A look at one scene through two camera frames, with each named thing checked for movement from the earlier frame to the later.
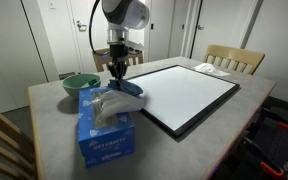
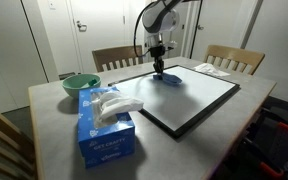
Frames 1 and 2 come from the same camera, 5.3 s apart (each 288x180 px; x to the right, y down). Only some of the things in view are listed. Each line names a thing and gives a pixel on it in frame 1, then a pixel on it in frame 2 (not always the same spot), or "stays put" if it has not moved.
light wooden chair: (240, 60) stays put
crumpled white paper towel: (210, 69) stays put
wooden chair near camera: (9, 154) stays put
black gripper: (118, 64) to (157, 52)
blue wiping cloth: (125, 86) to (167, 78)
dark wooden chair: (103, 56) stays put
